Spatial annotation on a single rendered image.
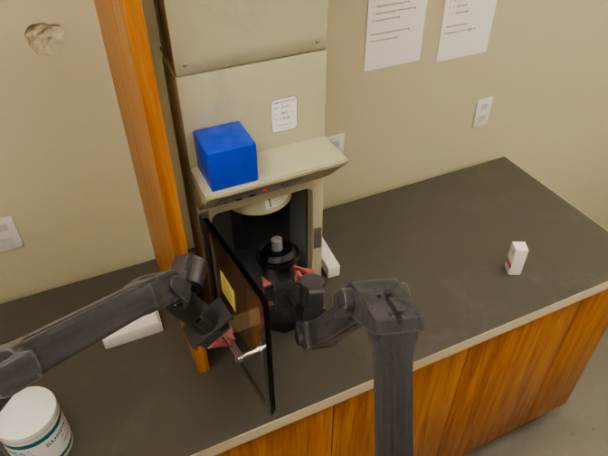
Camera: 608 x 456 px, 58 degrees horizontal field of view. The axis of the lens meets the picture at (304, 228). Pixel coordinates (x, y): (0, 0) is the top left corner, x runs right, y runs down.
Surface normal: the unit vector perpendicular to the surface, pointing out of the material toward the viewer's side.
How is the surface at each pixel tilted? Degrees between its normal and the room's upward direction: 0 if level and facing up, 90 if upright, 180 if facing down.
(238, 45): 90
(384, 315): 13
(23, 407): 0
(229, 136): 0
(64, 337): 64
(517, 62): 90
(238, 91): 90
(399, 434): 57
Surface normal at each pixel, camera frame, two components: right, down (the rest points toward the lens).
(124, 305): 0.88, -0.25
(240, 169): 0.42, 0.58
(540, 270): 0.01, -0.77
